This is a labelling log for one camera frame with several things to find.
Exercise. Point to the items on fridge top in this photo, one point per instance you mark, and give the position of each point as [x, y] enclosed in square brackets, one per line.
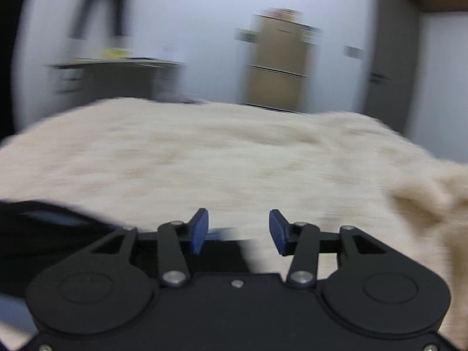
[283, 14]

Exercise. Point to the grey door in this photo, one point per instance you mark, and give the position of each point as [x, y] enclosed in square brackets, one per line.
[394, 65]

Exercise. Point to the cream fluffy blanket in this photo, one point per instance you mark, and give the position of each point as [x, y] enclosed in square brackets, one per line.
[144, 163]

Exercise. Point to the black and blue garment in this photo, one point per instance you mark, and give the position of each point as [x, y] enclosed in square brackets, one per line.
[36, 235]

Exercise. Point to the yellow box on table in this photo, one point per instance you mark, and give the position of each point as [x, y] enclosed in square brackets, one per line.
[115, 54]

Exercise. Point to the wall power socket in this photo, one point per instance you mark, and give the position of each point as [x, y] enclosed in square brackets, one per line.
[245, 35]

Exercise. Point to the wall light switch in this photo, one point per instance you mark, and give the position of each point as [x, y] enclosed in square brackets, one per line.
[353, 52]

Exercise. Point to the grey folding table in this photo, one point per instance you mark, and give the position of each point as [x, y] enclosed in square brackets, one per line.
[96, 79]

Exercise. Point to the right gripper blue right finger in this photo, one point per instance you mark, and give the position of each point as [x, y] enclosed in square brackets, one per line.
[279, 228]

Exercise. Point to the gold two-door fridge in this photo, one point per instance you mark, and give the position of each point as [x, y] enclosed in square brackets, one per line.
[278, 70]

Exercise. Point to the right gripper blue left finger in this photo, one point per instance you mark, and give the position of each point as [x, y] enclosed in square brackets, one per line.
[198, 229]

